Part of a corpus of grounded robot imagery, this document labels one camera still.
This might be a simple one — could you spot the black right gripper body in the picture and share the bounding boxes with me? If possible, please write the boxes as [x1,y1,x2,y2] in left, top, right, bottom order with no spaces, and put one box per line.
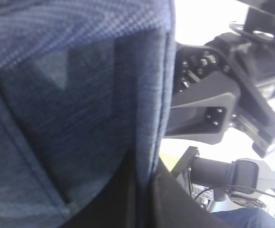
[165,33,275,158]

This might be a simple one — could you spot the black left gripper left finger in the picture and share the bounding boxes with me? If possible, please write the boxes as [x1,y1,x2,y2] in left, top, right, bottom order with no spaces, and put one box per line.
[63,152,136,228]

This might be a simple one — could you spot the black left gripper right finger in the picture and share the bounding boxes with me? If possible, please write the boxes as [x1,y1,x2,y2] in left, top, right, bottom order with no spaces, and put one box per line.
[149,160,226,228]

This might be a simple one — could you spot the dark blue lunch bag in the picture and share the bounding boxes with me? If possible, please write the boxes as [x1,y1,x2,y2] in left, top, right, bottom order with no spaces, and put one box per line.
[0,0,175,228]

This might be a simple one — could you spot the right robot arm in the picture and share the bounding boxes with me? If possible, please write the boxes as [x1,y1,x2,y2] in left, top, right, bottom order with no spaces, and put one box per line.
[165,0,275,208]

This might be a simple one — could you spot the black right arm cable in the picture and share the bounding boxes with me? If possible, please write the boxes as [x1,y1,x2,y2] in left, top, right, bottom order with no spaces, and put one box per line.
[194,185,275,202]

